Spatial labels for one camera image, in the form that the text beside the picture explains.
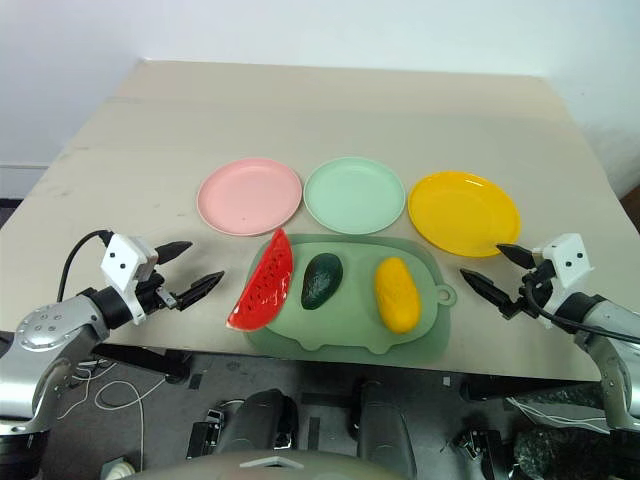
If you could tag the yellow mango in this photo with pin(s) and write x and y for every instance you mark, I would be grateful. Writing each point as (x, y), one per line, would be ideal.
(396, 295)

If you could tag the dark rounded robot leg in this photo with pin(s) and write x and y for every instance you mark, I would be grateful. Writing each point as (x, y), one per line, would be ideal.
(385, 430)
(262, 420)

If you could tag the dark rounded right robot leg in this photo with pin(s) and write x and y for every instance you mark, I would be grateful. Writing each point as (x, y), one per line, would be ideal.
(385, 430)

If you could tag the grey robot torso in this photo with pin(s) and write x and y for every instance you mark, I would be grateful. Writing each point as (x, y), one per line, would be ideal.
(250, 467)

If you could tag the dark green avocado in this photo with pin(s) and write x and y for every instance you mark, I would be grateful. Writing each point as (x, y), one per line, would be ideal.
(321, 281)

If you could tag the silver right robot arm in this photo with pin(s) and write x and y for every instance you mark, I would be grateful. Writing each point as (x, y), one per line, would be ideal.
(607, 340)

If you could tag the red watermelon slice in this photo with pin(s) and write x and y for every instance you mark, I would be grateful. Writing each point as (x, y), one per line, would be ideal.
(262, 287)

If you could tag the dark rounded left robot leg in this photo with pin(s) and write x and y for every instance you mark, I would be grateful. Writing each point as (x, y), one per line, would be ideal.
(262, 420)

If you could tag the green silicone divided tray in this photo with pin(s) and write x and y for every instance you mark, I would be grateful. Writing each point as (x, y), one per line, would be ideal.
(350, 320)

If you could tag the mint green round plate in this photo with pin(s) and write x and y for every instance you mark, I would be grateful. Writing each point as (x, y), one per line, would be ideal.
(354, 195)

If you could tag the dark speckled bag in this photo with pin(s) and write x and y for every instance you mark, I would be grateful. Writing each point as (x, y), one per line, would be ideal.
(560, 452)

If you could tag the black table frame bar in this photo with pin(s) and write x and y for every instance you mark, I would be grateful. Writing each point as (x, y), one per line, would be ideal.
(520, 390)
(145, 362)

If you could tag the pink round plate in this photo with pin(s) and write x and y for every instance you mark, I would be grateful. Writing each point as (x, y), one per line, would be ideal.
(248, 195)

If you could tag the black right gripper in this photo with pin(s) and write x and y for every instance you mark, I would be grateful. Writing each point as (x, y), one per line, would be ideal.
(530, 297)

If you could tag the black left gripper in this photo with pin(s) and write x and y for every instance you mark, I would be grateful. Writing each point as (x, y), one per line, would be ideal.
(152, 292)

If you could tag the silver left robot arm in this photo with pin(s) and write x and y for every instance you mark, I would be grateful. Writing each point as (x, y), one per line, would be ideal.
(47, 330)

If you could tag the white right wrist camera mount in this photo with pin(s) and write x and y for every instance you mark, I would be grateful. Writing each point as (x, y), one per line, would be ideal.
(567, 260)

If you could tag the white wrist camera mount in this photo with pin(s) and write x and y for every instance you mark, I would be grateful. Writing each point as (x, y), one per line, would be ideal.
(125, 262)
(567, 260)

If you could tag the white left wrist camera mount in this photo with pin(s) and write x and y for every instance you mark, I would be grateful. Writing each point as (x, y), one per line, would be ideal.
(125, 262)

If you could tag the yellow round plate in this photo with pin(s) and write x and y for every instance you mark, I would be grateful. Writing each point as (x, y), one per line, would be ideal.
(462, 212)

